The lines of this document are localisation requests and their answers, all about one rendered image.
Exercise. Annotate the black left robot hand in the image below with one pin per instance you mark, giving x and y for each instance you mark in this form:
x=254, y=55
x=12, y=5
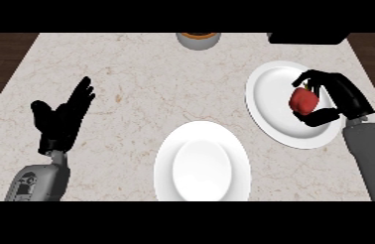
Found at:
x=60, y=120

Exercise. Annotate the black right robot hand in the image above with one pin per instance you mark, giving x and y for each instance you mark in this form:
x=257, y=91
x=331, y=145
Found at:
x=341, y=89

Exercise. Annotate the red bell pepper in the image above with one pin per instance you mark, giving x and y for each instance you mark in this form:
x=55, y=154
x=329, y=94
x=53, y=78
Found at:
x=303, y=101

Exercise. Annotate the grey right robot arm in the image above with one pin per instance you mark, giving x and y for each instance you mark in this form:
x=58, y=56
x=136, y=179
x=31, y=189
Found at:
x=360, y=152

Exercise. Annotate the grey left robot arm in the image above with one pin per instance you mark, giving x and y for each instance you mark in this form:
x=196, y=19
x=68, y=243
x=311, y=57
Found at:
x=41, y=182

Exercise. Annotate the white round plate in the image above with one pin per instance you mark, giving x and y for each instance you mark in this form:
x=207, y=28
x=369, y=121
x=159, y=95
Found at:
x=273, y=102
x=202, y=162

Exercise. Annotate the black box appliance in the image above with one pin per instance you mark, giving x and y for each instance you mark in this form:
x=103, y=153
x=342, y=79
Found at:
x=307, y=38

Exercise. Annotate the grey cup with orange rim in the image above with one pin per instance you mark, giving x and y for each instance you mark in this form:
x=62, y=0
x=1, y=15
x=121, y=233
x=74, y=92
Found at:
x=198, y=41

